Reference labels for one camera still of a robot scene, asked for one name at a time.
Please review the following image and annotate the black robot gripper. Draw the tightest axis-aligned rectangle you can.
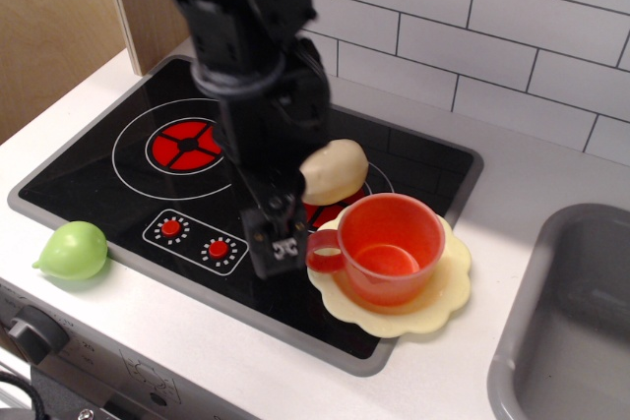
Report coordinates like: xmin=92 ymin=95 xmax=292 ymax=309
xmin=218 ymin=58 xmax=330 ymax=279

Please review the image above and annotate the orange plastic cup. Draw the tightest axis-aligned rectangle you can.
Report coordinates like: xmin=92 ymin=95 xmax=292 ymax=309
xmin=306 ymin=193 xmax=446 ymax=307

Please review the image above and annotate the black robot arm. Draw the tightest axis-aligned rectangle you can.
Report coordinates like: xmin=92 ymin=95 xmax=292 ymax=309
xmin=174 ymin=0 xmax=330 ymax=278

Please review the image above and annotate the red right stove button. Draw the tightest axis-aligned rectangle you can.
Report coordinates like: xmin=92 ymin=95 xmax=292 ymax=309
xmin=207 ymin=240 xmax=230 ymax=261

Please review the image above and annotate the red stove button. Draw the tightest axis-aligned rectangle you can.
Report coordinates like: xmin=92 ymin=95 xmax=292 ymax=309
xmin=207 ymin=240 xmax=230 ymax=261
xmin=160 ymin=219 xmax=182 ymax=238

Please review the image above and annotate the beige toy potato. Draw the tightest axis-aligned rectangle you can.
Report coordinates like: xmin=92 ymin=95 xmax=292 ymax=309
xmin=300 ymin=139 xmax=369 ymax=206

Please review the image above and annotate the red left stove button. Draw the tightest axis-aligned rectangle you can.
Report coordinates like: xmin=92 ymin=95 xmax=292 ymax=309
xmin=160 ymin=219 xmax=182 ymax=238

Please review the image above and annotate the black toy stove top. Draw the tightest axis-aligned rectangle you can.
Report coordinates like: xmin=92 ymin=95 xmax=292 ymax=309
xmin=6 ymin=54 xmax=484 ymax=378

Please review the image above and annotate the green toy pear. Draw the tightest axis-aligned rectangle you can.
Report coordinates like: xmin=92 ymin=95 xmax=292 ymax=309
xmin=31 ymin=221 xmax=108 ymax=280

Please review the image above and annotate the grey oven knob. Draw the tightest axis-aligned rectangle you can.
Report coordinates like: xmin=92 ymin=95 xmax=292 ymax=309
xmin=8 ymin=306 xmax=70 ymax=365

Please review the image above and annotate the wooden side panel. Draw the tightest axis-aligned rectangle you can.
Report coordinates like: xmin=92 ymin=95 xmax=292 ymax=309
xmin=1 ymin=0 xmax=188 ymax=140

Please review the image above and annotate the grey sink basin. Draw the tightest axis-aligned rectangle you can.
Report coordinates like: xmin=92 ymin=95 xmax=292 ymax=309
xmin=487 ymin=204 xmax=629 ymax=419

